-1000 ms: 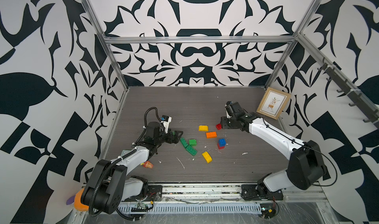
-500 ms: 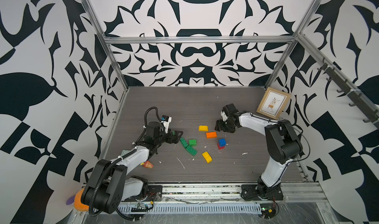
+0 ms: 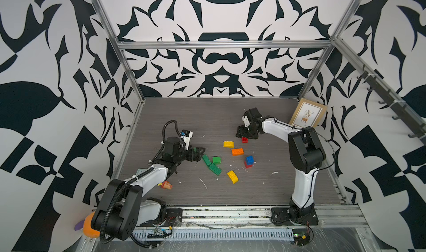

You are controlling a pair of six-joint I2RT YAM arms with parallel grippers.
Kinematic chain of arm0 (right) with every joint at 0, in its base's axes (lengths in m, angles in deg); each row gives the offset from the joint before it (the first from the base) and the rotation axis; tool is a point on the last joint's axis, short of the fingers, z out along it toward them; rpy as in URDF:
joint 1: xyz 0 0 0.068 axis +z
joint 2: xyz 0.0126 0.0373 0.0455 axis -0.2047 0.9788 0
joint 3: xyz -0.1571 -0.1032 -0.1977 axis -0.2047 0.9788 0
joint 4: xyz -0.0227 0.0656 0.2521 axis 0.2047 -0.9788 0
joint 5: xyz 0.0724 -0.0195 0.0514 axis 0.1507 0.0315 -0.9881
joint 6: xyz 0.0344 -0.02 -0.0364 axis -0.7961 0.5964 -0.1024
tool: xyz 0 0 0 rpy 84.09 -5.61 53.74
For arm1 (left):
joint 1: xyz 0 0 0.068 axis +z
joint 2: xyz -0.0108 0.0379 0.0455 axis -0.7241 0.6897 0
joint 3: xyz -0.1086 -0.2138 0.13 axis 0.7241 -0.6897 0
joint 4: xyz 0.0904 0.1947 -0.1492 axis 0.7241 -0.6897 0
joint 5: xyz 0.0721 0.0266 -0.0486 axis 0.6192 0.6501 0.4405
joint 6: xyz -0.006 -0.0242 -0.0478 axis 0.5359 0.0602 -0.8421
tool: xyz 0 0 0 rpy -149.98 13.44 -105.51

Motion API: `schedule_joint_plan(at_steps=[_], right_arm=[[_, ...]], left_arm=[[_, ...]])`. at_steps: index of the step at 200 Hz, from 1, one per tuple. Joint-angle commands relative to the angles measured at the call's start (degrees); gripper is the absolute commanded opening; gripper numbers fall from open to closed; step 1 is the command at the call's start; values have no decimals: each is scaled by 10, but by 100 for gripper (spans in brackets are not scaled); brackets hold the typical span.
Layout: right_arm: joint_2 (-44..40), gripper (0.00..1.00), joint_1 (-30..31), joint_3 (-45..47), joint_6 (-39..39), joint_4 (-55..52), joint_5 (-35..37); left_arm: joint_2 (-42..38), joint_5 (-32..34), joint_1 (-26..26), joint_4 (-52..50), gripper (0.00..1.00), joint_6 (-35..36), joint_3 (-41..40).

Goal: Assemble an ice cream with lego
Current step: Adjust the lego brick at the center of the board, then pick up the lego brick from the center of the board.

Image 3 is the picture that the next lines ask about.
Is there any blue square lego brick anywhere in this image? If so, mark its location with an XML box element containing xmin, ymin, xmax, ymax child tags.
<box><xmin>245</xmin><ymin>156</ymin><xmax>255</xmax><ymax>165</ymax></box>

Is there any red square lego brick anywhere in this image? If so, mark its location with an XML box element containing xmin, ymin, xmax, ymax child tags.
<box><xmin>244</xmin><ymin>162</ymin><xmax>253</xmax><ymax>169</ymax></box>

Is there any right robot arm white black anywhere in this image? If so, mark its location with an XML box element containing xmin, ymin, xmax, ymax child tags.
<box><xmin>236</xmin><ymin>108</ymin><xmax>326</xmax><ymax>226</ymax></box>

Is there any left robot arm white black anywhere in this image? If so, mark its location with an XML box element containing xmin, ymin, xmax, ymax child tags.
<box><xmin>91</xmin><ymin>137</ymin><xmax>206</xmax><ymax>244</ymax></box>

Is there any dark green long lego brick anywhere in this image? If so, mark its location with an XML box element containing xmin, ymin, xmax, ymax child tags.
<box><xmin>202</xmin><ymin>155</ymin><xmax>212</xmax><ymax>167</ymax></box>

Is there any light green square lego brick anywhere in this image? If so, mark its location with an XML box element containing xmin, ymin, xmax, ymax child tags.
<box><xmin>212</xmin><ymin>157</ymin><xmax>221</xmax><ymax>164</ymax></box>

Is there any dark green wide lego brick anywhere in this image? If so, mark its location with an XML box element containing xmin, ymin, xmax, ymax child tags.
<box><xmin>209</xmin><ymin>164</ymin><xmax>222</xmax><ymax>175</ymax></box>

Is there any yellow curved lego brick far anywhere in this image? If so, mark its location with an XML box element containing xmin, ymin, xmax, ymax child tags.
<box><xmin>223</xmin><ymin>141</ymin><xmax>235</xmax><ymax>148</ymax></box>

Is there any yellow curved lego brick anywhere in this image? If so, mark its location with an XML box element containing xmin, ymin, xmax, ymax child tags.
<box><xmin>223</xmin><ymin>141</ymin><xmax>235</xmax><ymax>148</ymax></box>
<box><xmin>227</xmin><ymin>171</ymin><xmax>239</xmax><ymax>184</ymax></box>

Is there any orange flat lego brick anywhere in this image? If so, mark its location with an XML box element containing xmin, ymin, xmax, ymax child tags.
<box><xmin>231</xmin><ymin>148</ymin><xmax>244</xmax><ymax>156</ymax></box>

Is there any yellow curved lego brick near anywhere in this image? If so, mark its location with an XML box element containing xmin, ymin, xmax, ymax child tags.
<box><xmin>227</xmin><ymin>171</ymin><xmax>239</xmax><ymax>184</ymax></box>

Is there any small colourful toy figure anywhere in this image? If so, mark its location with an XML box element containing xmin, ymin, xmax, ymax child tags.
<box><xmin>158</xmin><ymin>181</ymin><xmax>173</xmax><ymax>190</ymax></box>

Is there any wooden framed picture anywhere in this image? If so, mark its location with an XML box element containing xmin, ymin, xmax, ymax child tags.
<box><xmin>290</xmin><ymin>98</ymin><xmax>327</xmax><ymax>128</ymax></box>

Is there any small circuit board left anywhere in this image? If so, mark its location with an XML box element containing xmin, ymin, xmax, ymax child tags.
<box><xmin>146</xmin><ymin>226</ymin><xmax>173</xmax><ymax>239</ymax></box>

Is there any small circuit board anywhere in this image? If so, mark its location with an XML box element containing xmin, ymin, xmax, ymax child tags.
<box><xmin>146</xmin><ymin>226</ymin><xmax>173</xmax><ymax>239</ymax></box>
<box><xmin>292</xmin><ymin>228</ymin><xmax>315</xmax><ymax>247</ymax></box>

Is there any orange purple object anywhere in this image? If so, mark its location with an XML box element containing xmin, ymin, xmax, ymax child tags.
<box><xmin>74</xmin><ymin>212</ymin><xmax>100</xmax><ymax>238</ymax></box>

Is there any small circuit board right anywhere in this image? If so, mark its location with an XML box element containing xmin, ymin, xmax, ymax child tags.
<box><xmin>292</xmin><ymin>228</ymin><xmax>315</xmax><ymax>247</ymax></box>

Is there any black corrugated cable hose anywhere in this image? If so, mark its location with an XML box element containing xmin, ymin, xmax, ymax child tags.
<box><xmin>149</xmin><ymin>119</ymin><xmax>180</xmax><ymax>164</ymax></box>

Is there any white slotted cable duct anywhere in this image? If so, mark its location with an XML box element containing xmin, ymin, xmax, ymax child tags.
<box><xmin>133</xmin><ymin>228</ymin><xmax>295</xmax><ymax>242</ymax></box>

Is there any wall hook rail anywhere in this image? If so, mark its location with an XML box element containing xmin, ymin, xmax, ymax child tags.
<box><xmin>357</xmin><ymin>65</ymin><xmax>426</xmax><ymax>140</ymax></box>

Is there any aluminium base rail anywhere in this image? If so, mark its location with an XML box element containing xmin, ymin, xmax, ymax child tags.
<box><xmin>173</xmin><ymin>205</ymin><xmax>368</xmax><ymax>228</ymax></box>

